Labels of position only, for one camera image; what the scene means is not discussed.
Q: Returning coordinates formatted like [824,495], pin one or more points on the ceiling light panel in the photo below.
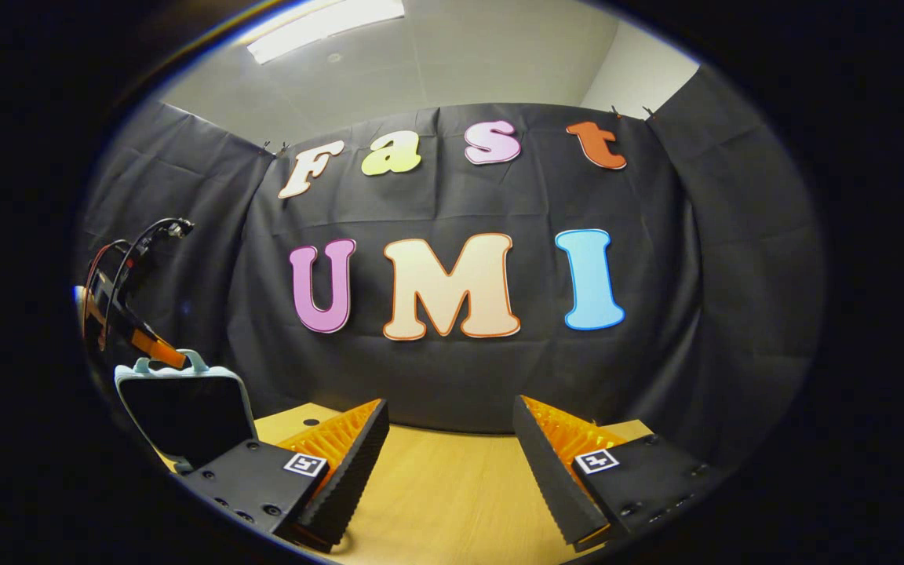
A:
[318,27]

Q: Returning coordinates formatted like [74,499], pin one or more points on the light blue suitcase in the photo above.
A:
[185,416]

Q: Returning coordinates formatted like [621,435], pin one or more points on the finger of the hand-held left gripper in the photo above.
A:
[158,351]

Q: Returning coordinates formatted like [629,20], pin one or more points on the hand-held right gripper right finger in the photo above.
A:
[550,471]

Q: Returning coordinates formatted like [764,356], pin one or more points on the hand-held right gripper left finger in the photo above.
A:
[358,463]

